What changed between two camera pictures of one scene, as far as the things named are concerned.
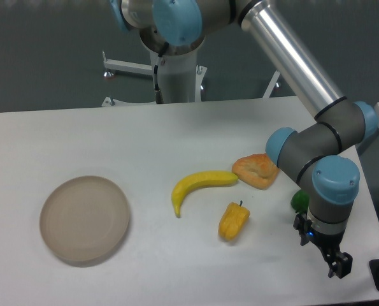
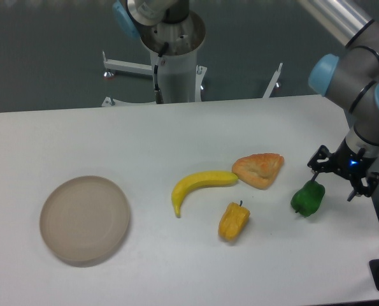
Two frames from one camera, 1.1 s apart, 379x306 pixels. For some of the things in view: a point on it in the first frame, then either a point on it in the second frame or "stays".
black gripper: [340, 263] to [346, 162]
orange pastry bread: [256, 170] stays
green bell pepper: [300, 201] stays
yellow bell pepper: [233, 221] stays
